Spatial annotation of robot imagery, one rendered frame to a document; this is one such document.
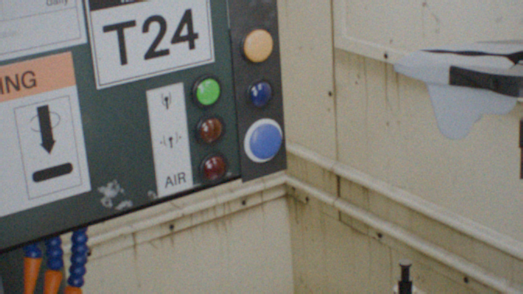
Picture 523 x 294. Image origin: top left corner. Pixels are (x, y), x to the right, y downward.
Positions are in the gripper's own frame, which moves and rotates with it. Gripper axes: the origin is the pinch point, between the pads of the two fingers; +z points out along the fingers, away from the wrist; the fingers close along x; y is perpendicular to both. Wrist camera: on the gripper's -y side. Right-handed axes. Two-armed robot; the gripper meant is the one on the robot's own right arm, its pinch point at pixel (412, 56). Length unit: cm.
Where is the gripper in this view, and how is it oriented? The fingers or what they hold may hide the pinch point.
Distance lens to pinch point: 69.7
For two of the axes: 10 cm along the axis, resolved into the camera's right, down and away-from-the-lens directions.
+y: 0.7, 9.3, 3.6
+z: -8.9, -1.0, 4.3
